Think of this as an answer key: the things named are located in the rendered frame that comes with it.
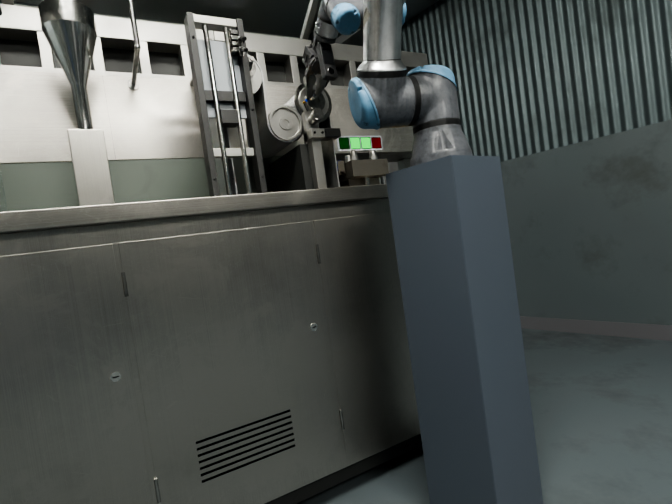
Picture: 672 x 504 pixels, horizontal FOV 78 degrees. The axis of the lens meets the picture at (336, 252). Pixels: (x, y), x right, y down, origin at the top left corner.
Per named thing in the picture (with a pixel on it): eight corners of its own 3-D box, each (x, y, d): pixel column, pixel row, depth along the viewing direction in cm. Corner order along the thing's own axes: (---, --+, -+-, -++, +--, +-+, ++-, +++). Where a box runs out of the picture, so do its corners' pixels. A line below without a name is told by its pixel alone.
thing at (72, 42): (71, 223, 115) (37, 16, 113) (75, 227, 127) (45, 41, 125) (127, 218, 121) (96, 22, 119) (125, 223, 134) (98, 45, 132)
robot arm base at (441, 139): (485, 158, 101) (480, 117, 101) (448, 157, 92) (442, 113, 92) (435, 171, 113) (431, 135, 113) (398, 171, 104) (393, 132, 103)
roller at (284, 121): (272, 140, 139) (267, 104, 139) (250, 158, 162) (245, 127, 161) (304, 139, 145) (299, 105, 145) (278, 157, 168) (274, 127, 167)
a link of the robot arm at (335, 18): (375, 7, 113) (363, -8, 119) (336, 7, 110) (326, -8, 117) (371, 37, 119) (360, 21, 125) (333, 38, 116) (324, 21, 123)
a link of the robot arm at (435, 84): (471, 116, 98) (463, 58, 97) (419, 120, 95) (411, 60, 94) (446, 130, 110) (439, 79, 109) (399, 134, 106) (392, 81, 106)
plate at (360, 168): (353, 176, 150) (351, 159, 150) (308, 194, 185) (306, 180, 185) (389, 174, 158) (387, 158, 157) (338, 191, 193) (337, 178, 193)
